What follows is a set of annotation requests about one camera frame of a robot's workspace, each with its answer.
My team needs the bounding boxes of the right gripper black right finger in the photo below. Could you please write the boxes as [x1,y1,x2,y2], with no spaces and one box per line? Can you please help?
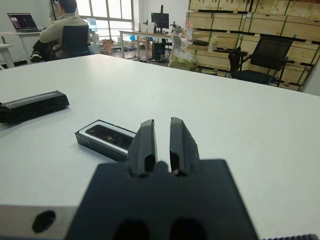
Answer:
[169,116,201,177]

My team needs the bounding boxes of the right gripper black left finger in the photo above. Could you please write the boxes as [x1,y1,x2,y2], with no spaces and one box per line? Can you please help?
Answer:
[127,118,159,179]

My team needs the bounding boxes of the black box lid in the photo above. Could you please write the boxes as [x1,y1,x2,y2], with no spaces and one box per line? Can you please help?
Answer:
[0,90,70,125]

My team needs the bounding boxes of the black box white lining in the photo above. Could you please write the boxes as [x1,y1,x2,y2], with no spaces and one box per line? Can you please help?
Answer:
[74,119,138,162]

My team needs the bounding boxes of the black computer tower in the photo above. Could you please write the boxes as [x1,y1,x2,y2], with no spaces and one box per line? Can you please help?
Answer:
[151,41,166,61]

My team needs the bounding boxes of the black upright bag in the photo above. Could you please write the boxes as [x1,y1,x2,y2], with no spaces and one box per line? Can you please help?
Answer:
[228,47,242,78]

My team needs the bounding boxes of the long desk metal legs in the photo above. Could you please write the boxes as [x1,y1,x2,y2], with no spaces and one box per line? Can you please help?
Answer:
[119,29,176,61]

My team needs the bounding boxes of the black monitor on stand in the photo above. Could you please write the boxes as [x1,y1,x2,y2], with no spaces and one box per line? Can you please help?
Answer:
[150,4,170,34]

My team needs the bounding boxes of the black office chair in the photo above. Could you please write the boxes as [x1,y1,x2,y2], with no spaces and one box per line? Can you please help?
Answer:
[53,24,92,60]

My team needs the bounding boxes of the black mesh chair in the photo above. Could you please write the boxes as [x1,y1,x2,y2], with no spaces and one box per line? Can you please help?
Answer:
[229,36,296,87]

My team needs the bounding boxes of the small bright screen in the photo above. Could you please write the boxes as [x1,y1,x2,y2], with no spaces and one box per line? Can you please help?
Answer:
[86,17,98,32]

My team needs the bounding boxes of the stacked wooden crates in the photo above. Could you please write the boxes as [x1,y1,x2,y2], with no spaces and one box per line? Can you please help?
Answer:
[187,0,320,91]

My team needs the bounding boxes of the seated person beige jacket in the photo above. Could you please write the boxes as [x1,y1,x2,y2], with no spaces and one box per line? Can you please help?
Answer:
[29,0,88,62]

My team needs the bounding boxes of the white desk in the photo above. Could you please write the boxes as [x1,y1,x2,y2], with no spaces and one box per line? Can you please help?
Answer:
[0,29,48,68]

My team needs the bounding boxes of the open laptop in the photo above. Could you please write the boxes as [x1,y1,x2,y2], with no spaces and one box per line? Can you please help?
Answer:
[7,12,43,33]

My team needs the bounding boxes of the window with grid frame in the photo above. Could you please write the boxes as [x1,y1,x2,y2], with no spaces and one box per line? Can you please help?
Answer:
[76,0,135,32]

